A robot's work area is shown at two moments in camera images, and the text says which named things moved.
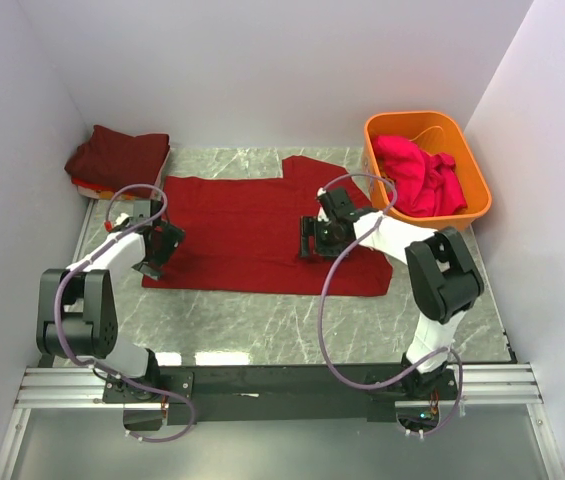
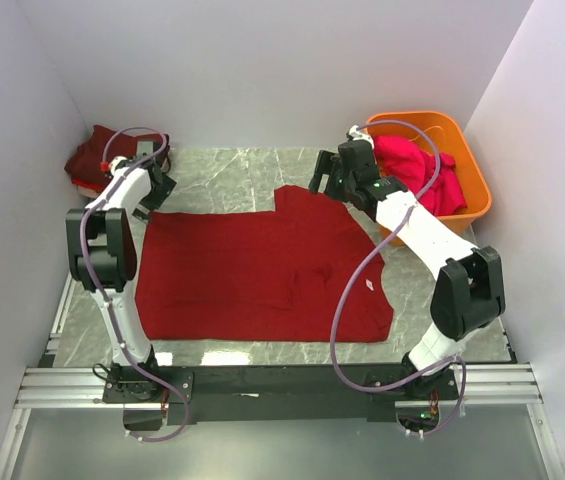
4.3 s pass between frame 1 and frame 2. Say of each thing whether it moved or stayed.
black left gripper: moved
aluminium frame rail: stayed
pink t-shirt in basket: stayed
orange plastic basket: stayed
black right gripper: moved
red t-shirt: moved
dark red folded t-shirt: stayed
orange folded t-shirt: stayed
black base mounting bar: stayed
